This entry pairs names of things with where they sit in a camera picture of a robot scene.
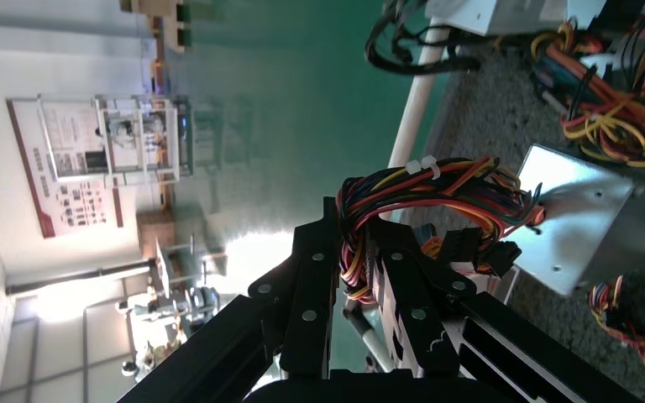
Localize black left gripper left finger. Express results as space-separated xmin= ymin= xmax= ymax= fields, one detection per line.
xmin=116 ymin=197 xmax=341 ymax=403

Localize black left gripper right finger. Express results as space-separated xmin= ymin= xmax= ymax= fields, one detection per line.
xmin=366 ymin=217 xmax=641 ymax=403

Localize silver power supply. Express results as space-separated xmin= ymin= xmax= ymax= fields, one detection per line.
xmin=529 ymin=0 xmax=645 ymax=274
xmin=335 ymin=143 xmax=637 ymax=306

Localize brown background carton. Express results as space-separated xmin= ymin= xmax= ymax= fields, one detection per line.
xmin=135 ymin=208 xmax=178 ymax=259

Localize power supply with perforated lid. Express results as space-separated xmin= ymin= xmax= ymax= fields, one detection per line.
xmin=588 ymin=275 xmax=645 ymax=374

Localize grey foam table mat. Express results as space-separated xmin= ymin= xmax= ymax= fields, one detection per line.
xmin=400 ymin=39 xmax=645 ymax=403

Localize white shelf rack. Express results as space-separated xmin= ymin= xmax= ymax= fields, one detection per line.
xmin=37 ymin=93 xmax=195 ymax=189

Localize wooden pallet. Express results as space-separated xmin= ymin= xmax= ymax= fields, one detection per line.
xmin=152 ymin=13 xmax=193 ymax=54
xmin=119 ymin=0 xmax=160 ymax=15

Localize white pipe table frame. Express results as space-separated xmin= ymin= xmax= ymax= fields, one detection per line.
xmin=344 ymin=16 xmax=453 ymax=374

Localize wall poster board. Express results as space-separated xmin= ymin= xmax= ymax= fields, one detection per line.
xmin=6 ymin=97 xmax=126 ymax=240

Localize silver power supply, red wires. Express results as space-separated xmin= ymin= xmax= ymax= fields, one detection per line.
xmin=529 ymin=0 xmax=645 ymax=274

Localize fan power supply, black wires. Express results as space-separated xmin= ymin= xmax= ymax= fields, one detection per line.
xmin=364 ymin=0 xmax=607 ymax=77

